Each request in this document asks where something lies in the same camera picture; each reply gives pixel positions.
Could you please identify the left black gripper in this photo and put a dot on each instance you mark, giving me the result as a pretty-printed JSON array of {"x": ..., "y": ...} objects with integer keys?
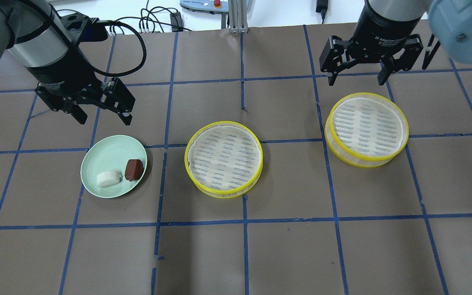
[{"x": 64, "y": 78}]

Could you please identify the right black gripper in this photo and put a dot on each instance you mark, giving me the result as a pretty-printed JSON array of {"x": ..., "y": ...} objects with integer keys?
[{"x": 385, "y": 25}]

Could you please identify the brown steamed bun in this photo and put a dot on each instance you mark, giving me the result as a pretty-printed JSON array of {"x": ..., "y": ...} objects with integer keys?
[{"x": 134, "y": 170}]

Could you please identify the white steamed bun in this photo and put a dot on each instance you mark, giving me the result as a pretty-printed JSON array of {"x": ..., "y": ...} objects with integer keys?
[{"x": 108, "y": 178}]

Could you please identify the yellow bamboo steamer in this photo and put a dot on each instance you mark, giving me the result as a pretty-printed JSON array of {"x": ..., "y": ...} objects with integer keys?
[
  {"x": 366, "y": 130},
  {"x": 224, "y": 159}
]

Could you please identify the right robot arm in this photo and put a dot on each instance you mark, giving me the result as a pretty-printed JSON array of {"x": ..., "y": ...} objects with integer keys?
[{"x": 444, "y": 23}]

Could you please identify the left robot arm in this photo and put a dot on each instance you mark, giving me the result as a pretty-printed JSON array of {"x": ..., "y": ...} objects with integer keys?
[{"x": 47, "y": 45}]

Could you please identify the light green plate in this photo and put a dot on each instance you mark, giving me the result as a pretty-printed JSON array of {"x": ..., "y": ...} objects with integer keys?
[{"x": 111, "y": 153}]

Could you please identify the black power adapter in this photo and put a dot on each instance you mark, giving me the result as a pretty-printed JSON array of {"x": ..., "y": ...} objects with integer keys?
[{"x": 322, "y": 7}]

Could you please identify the teach pendant with red button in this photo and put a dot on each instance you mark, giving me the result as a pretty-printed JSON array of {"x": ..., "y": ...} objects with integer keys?
[{"x": 206, "y": 6}]

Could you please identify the aluminium frame post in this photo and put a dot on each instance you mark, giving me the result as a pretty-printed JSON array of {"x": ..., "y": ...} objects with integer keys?
[{"x": 237, "y": 10}]

